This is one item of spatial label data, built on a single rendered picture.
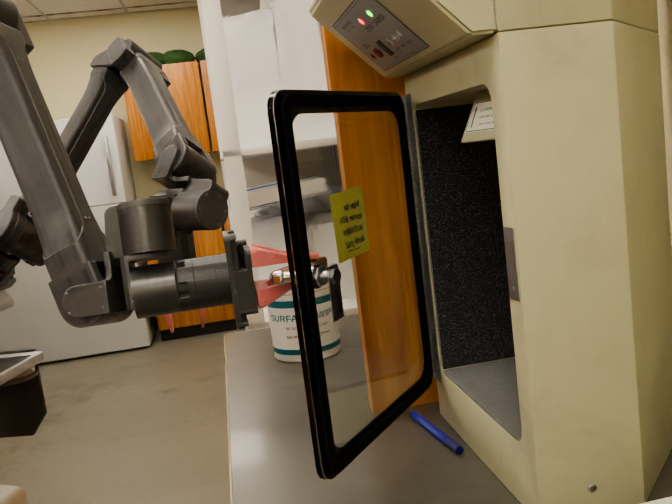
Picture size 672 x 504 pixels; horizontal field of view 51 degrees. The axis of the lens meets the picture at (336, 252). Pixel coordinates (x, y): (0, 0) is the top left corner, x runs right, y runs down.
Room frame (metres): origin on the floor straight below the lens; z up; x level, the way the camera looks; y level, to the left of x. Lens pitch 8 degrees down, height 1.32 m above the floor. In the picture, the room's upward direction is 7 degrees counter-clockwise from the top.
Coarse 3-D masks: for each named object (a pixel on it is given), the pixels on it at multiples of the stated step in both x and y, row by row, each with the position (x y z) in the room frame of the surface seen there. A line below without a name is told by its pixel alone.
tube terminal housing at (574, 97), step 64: (512, 0) 0.64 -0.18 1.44; (576, 0) 0.65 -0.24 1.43; (640, 0) 0.75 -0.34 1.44; (448, 64) 0.77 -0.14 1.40; (512, 64) 0.64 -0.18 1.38; (576, 64) 0.65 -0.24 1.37; (640, 64) 0.73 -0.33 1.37; (512, 128) 0.64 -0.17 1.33; (576, 128) 0.65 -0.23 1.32; (640, 128) 0.72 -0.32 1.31; (512, 192) 0.64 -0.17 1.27; (576, 192) 0.65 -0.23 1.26; (640, 192) 0.70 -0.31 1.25; (576, 256) 0.65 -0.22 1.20; (640, 256) 0.69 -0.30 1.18; (512, 320) 0.66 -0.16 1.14; (576, 320) 0.65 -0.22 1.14; (640, 320) 0.68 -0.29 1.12; (448, 384) 0.90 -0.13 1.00; (576, 384) 0.65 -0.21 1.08; (640, 384) 0.66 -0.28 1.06; (512, 448) 0.69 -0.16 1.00; (576, 448) 0.64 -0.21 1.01; (640, 448) 0.65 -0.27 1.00
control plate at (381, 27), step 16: (368, 0) 0.74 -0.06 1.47; (352, 16) 0.82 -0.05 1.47; (368, 16) 0.78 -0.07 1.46; (384, 16) 0.74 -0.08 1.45; (352, 32) 0.87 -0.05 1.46; (368, 32) 0.83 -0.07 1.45; (384, 32) 0.79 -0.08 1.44; (400, 32) 0.75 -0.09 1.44; (368, 48) 0.88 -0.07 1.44; (400, 48) 0.80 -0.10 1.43; (416, 48) 0.76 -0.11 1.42; (384, 64) 0.89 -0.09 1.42
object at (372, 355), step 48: (336, 144) 0.77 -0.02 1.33; (384, 144) 0.88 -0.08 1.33; (336, 192) 0.76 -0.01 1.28; (384, 192) 0.87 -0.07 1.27; (288, 240) 0.68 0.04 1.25; (336, 240) 0.75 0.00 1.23; (384, 240) 0.85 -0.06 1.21; (384, 288) 0.84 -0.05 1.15; (336, 336) 0.73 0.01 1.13; (384, 336) 0.83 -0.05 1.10; (336, 384) 0.72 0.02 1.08; (384, 384) 0.81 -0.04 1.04; (336, 432) 0.71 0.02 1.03
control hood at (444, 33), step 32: (320, 0) 0.85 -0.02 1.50; (352, 0) 0.77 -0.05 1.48; (384, 0) 0.71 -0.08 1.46; (416, 0) 0.65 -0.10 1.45; (448, 0) 0.63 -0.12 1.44; (480, 0) 0.64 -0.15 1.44; (416, 32) 0.72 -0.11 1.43; (448, 32) 0.66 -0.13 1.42; (480, 32) 0.64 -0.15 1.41; (416, 64) 0.82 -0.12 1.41
